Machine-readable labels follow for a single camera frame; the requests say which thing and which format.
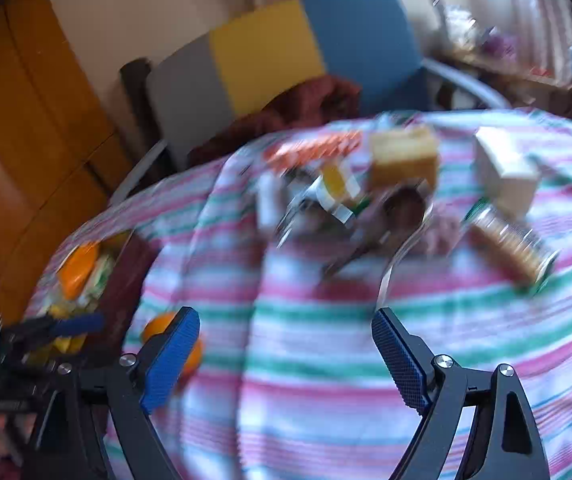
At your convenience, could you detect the white foam sponge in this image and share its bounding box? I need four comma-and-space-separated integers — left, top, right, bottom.
256, 172, 280, 233

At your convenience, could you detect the wooden wardrobe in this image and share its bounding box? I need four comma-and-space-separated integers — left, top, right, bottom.
0, 0, 134, 321

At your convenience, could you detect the gold tin container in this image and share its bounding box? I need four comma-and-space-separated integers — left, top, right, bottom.
26, 230, 162, 361

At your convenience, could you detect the white cardboard box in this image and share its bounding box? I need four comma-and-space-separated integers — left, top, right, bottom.
473, 127, 539, 218

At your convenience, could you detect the maroon padded jacket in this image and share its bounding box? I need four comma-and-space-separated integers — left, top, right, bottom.
188, 76, 362, 166

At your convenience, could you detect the striped pink green cloth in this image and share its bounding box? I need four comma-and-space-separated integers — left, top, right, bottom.
23, 107, 572, 480

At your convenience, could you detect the yellow sponge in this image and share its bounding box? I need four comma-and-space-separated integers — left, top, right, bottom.
368, 126, 441, 193

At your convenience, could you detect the yellow white packet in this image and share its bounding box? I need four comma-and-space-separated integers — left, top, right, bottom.
286, 157, 372, 226

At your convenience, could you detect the orange packet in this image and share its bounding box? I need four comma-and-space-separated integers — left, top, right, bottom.
58, 242, 102, 298

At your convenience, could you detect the metal spoon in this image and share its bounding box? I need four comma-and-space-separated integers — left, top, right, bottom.
322, 186, 429, 281

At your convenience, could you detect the shiny metal utensil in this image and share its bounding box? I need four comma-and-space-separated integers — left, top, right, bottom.
375, 210, 439, 311

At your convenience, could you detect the orange fruit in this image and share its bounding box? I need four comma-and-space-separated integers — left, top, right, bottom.
141, 311, 204, 376

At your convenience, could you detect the grey yellow blue armchair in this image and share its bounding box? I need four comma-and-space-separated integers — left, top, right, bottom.
111, 0, 512, 201

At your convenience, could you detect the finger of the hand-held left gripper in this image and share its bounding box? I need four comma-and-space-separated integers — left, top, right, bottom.
5, 312, 106, 344

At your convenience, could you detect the wooden desk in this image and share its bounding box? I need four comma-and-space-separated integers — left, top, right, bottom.
436, 50, 572, 126

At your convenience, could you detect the jar with metal lid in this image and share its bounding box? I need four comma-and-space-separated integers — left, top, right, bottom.
463, 200, 562, 291

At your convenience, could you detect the orange plastic soap dish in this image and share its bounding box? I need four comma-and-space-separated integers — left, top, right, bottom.
265, 130, 364, 173

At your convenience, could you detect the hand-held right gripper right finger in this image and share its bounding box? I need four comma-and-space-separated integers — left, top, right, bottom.
371, 307, 552, 480

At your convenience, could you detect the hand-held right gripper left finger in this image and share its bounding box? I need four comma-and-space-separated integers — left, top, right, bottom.
21, 306, 202, 480

